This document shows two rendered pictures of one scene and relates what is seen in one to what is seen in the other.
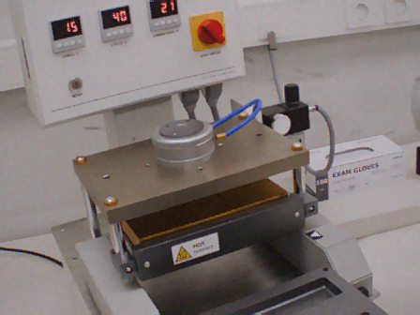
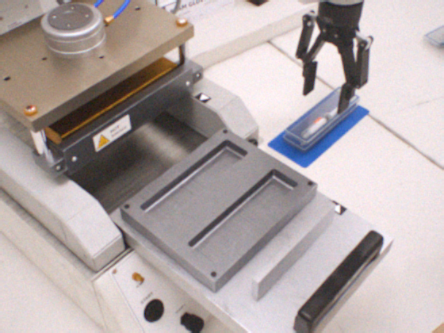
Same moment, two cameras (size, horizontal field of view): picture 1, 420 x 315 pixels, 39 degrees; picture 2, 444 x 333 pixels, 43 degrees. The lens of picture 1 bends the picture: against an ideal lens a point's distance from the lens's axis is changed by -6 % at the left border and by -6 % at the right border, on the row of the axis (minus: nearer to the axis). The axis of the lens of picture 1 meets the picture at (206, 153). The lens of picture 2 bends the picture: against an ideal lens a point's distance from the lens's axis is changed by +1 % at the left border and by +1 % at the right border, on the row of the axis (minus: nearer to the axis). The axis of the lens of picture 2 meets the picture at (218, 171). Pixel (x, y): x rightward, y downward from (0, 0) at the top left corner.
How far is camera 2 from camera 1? 0.20 m
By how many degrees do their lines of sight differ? 32
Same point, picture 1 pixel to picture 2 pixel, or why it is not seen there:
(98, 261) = (11, 158)
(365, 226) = (208, 58)
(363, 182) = (197, 14)
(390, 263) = (238, 92)
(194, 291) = (102, 162)
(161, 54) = not seen: outside the picture
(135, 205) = (57, 109)
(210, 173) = (113, 63)
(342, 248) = (231, 109)
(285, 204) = (178, 77)
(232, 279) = (132, 143)
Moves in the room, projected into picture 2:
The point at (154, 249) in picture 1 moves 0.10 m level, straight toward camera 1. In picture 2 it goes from (78, 144) to (113, 195)
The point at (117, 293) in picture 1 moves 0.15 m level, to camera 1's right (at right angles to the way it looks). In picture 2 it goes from (49, 191) to (158, 155)
